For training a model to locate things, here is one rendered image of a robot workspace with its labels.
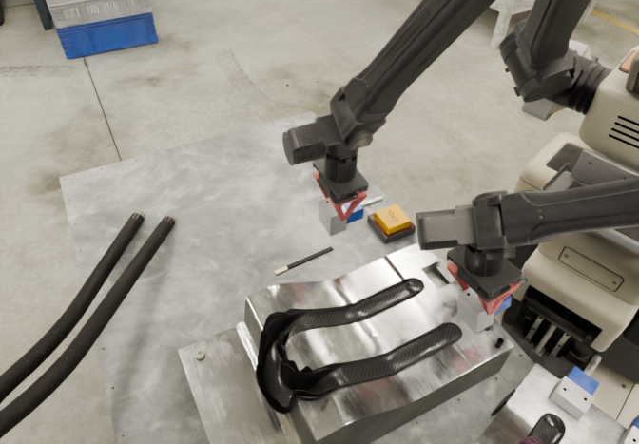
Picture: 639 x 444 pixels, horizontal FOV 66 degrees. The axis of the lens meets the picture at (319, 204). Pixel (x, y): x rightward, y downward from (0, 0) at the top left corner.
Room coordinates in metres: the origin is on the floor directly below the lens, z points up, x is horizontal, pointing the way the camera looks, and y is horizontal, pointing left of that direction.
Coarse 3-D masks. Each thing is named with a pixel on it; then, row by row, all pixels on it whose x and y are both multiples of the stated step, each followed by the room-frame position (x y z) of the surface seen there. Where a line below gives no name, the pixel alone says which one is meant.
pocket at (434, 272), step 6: (432, 264) 0.61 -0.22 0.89; (438, 264) 0.61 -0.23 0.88; (426, 270) 0.60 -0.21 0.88; (432, 270) 0.61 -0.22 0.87; (438, 270) 0.60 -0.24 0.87; (432, 276) 0.60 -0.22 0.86; (438, 276) 0.60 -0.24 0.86; (444, 276) 0.59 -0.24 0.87; (438, 282) 0.58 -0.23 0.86; (444, 282) 0.58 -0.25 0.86; (450, 282) 0.57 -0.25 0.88; (438, 288) 0.57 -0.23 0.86
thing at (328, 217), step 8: (328, 200) 0.70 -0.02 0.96; (368, 200) 0.72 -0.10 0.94; (376, 200) 0.72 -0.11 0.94; (320, 208) 0.68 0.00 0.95; (328, 208) 0.67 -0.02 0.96; (344, 208) 0.67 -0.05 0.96; (360, 208) 0.69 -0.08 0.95; (320, 216) 0.68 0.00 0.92; (328, 216) 0.66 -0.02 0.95; (336, 216) 0.65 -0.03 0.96; (352, 216) 0.68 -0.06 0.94; (360, 216) 0.68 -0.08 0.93; (328, 224) 0.66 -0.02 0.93; (336, 224) 0.65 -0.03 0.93; (344, 224) 0.66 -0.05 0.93; (328, 232) 0.66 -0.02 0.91; (336, 232) 0.66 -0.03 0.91
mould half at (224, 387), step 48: (288, 288) 0.51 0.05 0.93; (336, 288) 0.54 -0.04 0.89; (384, 288) 0.55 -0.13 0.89; (432, 288) 0.55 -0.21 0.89; (240, 336) 0.45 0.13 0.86; (336, 336) 0.43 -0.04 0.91; (384, 336) 0.45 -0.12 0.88; (480, 336) 0.45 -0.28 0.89; (192, 384) 0.36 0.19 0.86; (240, 384) 0.36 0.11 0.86; (384, 384) 0.36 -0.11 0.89; (432, 384) 0.37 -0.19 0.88; (240, 432) 0.29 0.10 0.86; (288, 432) 0.29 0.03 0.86; (336, 432) 0.27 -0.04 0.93; (384, 432) 0.32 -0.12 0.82
